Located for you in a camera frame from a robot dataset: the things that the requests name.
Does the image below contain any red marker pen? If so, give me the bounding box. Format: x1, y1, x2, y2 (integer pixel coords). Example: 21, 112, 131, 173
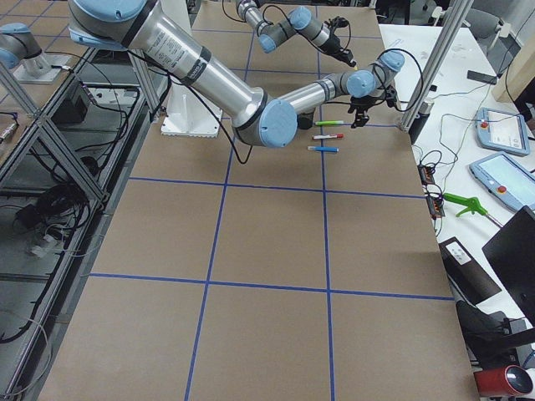
312, 134, 344, 140

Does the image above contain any aluminium equipment rack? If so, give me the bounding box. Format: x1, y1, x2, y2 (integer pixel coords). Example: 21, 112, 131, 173
1, 56, 152, 400

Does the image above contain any black smartphone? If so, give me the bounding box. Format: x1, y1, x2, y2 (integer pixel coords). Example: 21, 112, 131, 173
466, 70, 497, 85

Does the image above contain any far teach pendant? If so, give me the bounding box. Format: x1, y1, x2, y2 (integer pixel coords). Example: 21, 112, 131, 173
475, 108, 531, 157

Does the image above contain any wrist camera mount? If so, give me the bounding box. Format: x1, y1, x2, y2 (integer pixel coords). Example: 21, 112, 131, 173
375, 85, 398, 109
326, 16, 349, 32

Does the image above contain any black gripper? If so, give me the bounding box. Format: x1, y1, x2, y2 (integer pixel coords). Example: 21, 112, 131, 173
324, 34, 354, 65
348, 95, 376, 129

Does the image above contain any green plastic clamp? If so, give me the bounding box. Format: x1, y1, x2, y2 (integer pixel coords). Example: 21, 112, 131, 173
442, 192, 503, 228

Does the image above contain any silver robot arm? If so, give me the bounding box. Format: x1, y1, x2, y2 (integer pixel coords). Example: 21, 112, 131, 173
235, 1, 357, 67
69, 1, 405, 148

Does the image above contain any red cylindrical speaker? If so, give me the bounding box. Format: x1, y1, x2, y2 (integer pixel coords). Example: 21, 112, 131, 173
473, 365, 534, 397

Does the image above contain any black water bottle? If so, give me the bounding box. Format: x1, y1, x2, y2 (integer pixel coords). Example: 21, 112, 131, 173
409, 98, 435, 145

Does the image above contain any black monitor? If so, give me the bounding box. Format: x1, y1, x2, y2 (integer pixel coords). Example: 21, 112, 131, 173
482, 206, 534, 324

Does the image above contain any black labelled box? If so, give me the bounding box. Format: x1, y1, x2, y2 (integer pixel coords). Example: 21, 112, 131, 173
439, 237, 501, 305

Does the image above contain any green highlighter pen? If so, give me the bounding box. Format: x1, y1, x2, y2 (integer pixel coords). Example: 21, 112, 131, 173
314, 120, 344, 126

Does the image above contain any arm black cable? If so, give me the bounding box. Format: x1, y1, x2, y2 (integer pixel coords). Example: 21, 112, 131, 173
375, 48, 425, 114

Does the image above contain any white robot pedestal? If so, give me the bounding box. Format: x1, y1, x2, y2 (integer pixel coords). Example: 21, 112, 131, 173
160, 0, 222, 138

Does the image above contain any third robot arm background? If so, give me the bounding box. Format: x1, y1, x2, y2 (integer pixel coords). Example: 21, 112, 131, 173
1, 23, 59, 84

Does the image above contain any blue marker pen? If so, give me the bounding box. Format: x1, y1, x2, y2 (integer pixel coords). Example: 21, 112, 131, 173
307, 146, 339, 153

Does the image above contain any near teach pendant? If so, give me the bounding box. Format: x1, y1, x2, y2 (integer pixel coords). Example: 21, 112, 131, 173
469, 151, 534, 211

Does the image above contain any aluminium frame post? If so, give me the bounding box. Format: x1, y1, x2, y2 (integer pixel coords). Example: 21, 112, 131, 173
399, 0, 473, 132

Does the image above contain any teach pendant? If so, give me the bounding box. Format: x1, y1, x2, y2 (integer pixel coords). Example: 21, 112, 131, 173
475, 108, 531, 157
469, 151, 534, 211

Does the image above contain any right grey usb hub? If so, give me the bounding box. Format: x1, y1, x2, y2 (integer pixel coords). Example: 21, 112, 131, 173
425, 195, 445, 221

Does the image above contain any grey usb hub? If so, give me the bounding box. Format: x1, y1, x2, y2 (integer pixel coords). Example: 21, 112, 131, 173
425, 195, 445, 221
417, 165, 436, 185

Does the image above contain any left grey usb hub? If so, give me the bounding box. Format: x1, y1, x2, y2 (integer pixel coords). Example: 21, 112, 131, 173
417, 165, 436, 185

